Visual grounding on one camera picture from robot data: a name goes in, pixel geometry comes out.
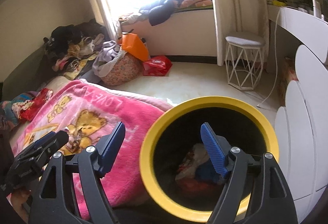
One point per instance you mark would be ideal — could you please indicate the red patterned cloth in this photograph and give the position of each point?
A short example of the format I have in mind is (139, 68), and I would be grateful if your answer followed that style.
(30, 108)

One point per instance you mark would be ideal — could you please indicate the trash inside bin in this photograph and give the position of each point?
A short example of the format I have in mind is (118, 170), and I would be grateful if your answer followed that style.
(196, 173)

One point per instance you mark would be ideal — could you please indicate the floral fabric laundry basket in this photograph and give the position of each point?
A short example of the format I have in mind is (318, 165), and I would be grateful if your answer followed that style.
(126, 69)

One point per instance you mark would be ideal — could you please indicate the pink bear fleece blanket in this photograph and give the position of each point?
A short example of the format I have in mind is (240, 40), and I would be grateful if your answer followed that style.
(90, 112)

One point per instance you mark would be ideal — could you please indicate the pile of clothes on bed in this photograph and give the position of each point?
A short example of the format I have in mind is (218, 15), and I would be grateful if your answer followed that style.
(72, 49)

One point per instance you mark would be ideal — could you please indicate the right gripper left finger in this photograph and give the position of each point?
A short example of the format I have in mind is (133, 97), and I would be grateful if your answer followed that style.
(108, 147)

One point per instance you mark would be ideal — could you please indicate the left hand painted nails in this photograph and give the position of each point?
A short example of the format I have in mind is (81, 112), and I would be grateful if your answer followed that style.
(18, 198)

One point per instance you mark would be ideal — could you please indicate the white wire frame stool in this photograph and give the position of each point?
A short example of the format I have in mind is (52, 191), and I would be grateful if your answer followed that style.
(244, 60)

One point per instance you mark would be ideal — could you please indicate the grey lilac garment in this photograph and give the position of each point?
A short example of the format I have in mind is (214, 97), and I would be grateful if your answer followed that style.
(107, 58)

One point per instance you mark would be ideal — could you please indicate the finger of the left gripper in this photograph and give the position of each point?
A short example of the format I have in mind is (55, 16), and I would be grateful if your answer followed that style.
(44, 141)

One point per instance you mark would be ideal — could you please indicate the yellow round trash bin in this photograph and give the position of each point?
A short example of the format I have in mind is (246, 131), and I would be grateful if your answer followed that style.
(175, 167)

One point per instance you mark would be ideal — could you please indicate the white scalloped cabinet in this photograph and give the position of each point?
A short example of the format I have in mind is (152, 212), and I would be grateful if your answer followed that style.
(301, 124)

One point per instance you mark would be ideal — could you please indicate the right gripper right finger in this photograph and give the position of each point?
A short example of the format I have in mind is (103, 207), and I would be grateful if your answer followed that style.
(217, 148)

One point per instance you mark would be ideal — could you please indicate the floral teal pillow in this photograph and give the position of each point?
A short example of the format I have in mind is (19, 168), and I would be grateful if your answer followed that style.
(15, 107)

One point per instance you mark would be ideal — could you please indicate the red plastic shopping bag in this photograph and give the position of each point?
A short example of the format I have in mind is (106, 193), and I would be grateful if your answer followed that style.
(157, 66)

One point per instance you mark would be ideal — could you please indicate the cream window curtain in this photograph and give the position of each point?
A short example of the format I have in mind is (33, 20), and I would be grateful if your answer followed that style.
(240, 16)

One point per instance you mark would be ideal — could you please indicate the dark navy jacket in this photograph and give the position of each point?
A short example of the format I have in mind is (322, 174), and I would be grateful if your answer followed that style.
(160, 11)

